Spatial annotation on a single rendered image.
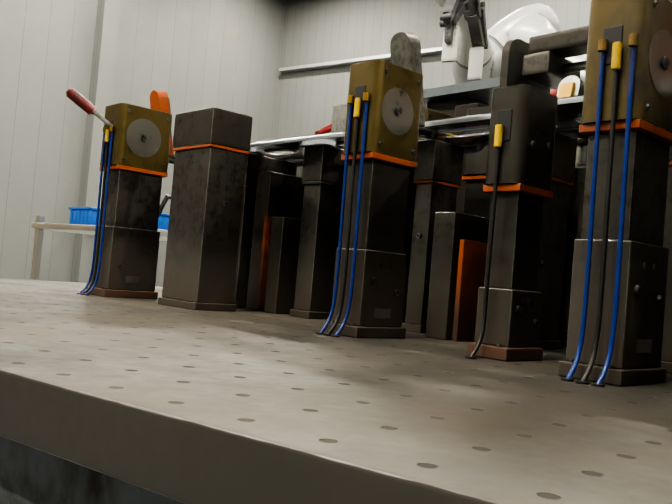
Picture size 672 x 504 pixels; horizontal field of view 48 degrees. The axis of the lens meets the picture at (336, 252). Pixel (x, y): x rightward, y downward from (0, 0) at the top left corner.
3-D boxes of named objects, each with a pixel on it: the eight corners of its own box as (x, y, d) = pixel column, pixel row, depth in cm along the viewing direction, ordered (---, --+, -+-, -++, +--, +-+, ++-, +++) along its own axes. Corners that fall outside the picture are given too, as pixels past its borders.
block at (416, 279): (400, 330, 112) (415, 140, 113) (430, 331, 117) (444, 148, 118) (420, 333, 109) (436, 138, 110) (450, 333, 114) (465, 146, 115)
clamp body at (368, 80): (305, 335, 93) (328, 60, 95) (371, 336, 101) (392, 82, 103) (340, 341, 89) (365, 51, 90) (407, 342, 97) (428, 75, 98)
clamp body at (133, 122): (70, 294, 141) (88, 103, 142) (137, 298, 150) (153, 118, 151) (89, 298, 134) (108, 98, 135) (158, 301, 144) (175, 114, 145)
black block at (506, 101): (449, 359, 79) (470, 83, 80) (503, 358, 85) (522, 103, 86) (490, 366, 75) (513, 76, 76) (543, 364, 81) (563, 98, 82)
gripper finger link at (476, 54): (469, 47, 160) (471, 48, 161) (467, 80, 160) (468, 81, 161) (483, 46, 159) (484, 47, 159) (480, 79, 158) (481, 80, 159)
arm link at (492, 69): (441, 50, 200) (480, 21, 202) (443, 88, 217) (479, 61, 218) (473, 80, 195) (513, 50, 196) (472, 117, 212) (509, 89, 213)
